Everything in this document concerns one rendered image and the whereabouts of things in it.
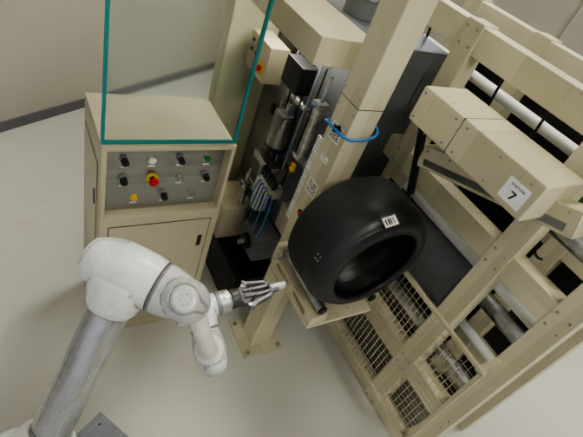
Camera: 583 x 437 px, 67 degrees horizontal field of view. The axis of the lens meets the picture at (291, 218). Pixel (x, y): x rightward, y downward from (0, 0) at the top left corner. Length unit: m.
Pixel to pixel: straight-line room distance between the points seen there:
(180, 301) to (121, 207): 1.09
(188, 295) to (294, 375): 1.82
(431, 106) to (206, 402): 1.85
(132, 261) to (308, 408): 1.84
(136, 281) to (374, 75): 1.07
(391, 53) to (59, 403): 1.44
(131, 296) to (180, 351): 1.63
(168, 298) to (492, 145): 1.15
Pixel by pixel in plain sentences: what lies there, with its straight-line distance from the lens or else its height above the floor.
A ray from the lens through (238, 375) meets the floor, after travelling 2.69.
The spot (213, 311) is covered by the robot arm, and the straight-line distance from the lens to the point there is 1.64.
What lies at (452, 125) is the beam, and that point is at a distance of 1.73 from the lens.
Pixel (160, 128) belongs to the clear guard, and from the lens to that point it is 1.81.
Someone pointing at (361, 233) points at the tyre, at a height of 1.37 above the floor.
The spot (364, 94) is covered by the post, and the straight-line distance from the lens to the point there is 1.68.
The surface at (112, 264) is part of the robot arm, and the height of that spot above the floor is 1.49.
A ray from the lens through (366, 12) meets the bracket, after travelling 2.23.
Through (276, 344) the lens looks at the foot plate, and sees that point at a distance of 2.83.
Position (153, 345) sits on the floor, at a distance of 2.70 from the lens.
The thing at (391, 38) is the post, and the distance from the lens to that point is 1.62.
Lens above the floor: 2.32
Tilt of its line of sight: 39 degrees down
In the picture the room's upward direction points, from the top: 23 degrees clockwise
